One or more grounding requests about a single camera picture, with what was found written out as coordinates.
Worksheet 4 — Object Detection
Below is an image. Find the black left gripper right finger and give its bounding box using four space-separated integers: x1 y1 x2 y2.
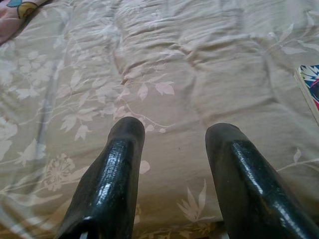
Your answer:
204 122 319 239

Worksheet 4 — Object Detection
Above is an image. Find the pink cartoon print blanket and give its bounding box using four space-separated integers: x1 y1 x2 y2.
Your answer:
0 0 52 46

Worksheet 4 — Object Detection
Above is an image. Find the beige floral bed sheet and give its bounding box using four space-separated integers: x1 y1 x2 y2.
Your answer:
0 0 319 239

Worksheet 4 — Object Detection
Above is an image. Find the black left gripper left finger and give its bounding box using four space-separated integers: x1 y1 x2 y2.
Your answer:
56 116 146 239

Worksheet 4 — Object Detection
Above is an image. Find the colourful comic book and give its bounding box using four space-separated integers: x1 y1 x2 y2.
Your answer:
293 64 319 121

